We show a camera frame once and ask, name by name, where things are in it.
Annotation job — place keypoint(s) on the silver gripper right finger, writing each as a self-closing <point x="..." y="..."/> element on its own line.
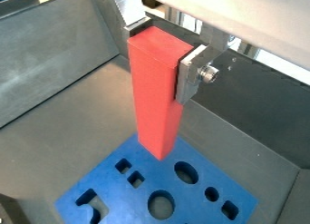
<point x="195" y="67"/>

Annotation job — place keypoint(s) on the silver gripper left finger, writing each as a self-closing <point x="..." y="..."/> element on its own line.
<point x="131" y="15"/>

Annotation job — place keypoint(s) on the red rectangular block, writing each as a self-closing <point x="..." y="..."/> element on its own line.
<point x="153" y="52"/>

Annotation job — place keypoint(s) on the blue shape sorting board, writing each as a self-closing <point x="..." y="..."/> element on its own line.
<point x="133" y="189"/>

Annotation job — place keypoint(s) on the grey bin enclosure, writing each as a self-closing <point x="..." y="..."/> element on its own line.
<point x="67" y="106"/>

